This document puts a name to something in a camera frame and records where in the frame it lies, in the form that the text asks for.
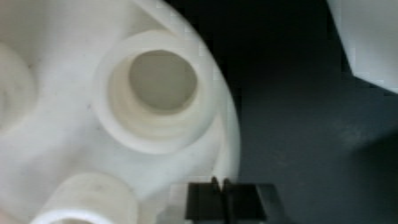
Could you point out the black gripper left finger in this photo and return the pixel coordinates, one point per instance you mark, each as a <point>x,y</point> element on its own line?
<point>203,203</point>

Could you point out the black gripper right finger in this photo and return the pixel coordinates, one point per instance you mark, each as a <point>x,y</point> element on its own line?
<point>242,203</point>

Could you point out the white round stool seat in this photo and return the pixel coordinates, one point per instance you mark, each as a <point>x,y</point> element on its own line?
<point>118,118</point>

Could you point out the white U-shaped boundary fence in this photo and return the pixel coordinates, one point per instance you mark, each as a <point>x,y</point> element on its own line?
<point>367,24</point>

